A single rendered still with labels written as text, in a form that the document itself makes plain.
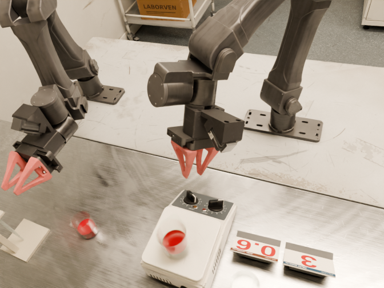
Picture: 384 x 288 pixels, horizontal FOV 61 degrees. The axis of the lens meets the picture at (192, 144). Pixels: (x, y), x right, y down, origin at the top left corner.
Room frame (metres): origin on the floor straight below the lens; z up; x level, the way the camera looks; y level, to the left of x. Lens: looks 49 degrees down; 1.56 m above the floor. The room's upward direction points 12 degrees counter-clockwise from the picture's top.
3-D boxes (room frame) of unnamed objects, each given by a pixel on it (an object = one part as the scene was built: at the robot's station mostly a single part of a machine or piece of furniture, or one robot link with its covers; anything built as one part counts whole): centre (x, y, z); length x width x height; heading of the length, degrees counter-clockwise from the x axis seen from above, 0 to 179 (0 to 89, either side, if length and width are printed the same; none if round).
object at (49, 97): (0.61, 0.28, 1.08); 0.12 x 0.09 x 0.12; 177
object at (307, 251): (0.21, -0.17, 0.92); 0.09 x 0.06 x 0.04; 63
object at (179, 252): (0.25, 0.06, 1.02); 0.06 x 0.05 x 0.08; 160
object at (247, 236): (0.25, -0.08, 0.92); 0.09 x 0.06 x 0.04; 63
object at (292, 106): (0.56, -0.24, 1.00); 0.09 x 0.06 x 0.06; 25
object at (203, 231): (0.27, 0.05, 0.98); 0.12 x 0.12 x 0.01; 60
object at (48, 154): (0.52, 0.33, 1.04); 0.10 x 0.07 x 0.07; 58
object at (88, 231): (0.37, 0.27, 0.93); 0.04 x 0.04 x 0.06
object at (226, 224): (0.29, 0.04, 0.94); 0.22 x 0.13 x 0.08; 150
